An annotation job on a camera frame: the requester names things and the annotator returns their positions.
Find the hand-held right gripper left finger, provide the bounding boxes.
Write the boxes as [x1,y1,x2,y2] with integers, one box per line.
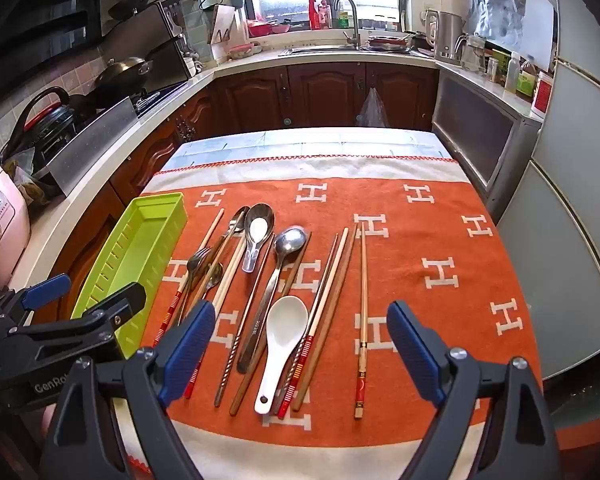
[39,300,217,480]

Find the white container red label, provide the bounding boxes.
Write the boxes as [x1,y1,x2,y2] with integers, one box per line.
[532,70,556,116]

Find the steel faucet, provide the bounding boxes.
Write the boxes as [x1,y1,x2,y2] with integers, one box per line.
[334,0,362,51]

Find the clear plastic bag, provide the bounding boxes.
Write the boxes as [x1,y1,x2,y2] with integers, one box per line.
[356,86,391,128]

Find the pink rice cooker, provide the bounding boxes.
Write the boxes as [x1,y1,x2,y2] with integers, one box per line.
[0,165,32,291]

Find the steel fork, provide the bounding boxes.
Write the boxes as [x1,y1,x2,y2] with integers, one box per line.
[172,246,215,326]

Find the cooking oil bottle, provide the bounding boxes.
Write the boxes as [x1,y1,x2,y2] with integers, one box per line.
[517,60,538,101]

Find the pink bowls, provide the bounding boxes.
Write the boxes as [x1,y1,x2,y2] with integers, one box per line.
[247,19,291,36]

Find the gas stove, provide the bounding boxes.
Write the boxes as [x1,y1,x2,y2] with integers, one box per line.
[132,87,191,116]

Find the grey built-in appliance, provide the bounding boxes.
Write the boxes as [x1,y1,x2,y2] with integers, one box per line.
[431,67,543,221]

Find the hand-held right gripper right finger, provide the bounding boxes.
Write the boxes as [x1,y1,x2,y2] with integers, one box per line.
[386,301,563,480]

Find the wooden cutting board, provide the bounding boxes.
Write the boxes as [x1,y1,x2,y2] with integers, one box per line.
[209,4,237,46]

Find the light blue tablecloth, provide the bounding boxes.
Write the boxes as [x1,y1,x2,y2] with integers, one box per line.
[160,127,456,171]

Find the foil sheet on wall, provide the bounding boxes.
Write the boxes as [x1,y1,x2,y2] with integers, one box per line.
[462,0,556,71]

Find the green plastic utensil tray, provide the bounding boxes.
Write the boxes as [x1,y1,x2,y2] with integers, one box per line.
[71,192,188,361]

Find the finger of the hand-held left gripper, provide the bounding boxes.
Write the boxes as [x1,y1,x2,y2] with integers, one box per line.
[0,274,72,333]
[7,282,147,348]

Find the bamboo chopstick red painted end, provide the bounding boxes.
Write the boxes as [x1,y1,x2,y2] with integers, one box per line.
[354,227,368,420]

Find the stainless steel splash panel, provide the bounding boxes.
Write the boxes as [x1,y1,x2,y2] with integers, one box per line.
[45,96,141,198]

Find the bag of dried food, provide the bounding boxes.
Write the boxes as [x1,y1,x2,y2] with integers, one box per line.
[5,160,56,206]

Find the orange letter-patterned blanket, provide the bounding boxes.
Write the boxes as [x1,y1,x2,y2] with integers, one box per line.
[112,156,545,480]

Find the black frying pan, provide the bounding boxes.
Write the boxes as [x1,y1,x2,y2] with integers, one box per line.
[107,0,166,21]

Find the stack of dishes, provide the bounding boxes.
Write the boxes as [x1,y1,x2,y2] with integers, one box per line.
[365,32,413,53]

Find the white plastic bottle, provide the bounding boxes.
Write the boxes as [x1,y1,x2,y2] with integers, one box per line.
[505,51,522,93]

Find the white ceramic spoon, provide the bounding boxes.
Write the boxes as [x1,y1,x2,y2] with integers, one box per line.
[253,295,309,415]

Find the large steel spoon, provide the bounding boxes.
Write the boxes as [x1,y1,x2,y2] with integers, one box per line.
[236,227,308,375]

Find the steel spoon with wooden handle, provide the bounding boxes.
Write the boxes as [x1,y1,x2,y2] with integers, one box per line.
[180,205,251,316]

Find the stainless steel electric kettle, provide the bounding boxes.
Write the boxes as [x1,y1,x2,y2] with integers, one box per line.
[424,9,463,63]

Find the grey refrigerator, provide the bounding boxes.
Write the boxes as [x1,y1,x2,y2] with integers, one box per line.
[495,0,600,381]

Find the glass pitcher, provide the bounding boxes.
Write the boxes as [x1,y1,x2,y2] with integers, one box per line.
[455,32,488,73]

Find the short steel soup spoon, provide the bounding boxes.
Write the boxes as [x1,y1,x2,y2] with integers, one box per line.
[241,203,276,273]

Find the black pot with handle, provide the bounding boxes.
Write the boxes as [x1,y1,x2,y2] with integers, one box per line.
[2,86,88,171]

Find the white kitchen countertop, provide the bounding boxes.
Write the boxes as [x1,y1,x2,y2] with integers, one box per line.
[7,42,546,281]

